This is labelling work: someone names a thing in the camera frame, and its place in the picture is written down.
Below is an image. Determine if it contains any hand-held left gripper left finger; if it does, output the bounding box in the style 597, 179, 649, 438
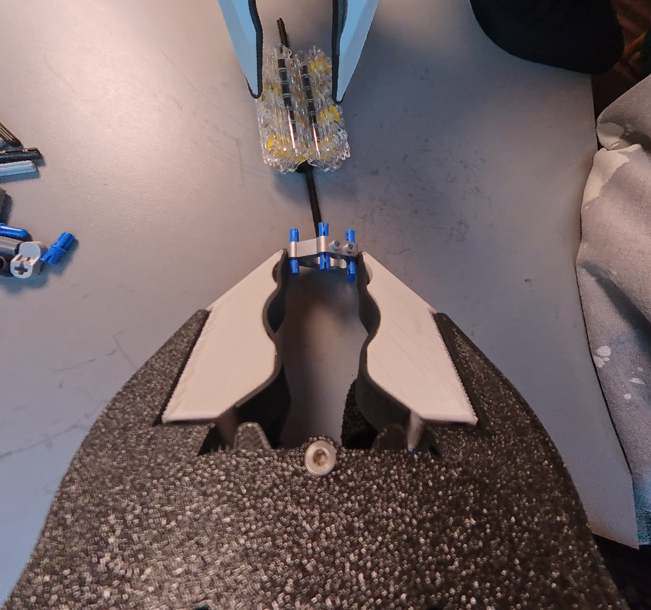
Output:
162, 250, 289, 449

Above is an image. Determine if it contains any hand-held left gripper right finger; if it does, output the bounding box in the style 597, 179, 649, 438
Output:
356, 253, 479, 451

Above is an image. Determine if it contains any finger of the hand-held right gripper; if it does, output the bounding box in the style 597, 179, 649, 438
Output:
331, 0, 393, 103
205, 0, 265, 100

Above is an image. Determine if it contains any clear block with yellow pistons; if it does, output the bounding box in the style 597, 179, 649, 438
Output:
257, 43, 354, 173

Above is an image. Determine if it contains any grey beam frame with holes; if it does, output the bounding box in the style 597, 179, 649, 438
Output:
286, 236, 362, 271

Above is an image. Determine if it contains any black office chair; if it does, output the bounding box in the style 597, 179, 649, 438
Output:
462, 0, 625, 75

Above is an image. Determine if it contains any pile of mixed building parts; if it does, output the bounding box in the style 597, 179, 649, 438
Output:
0, 122, 78, 281

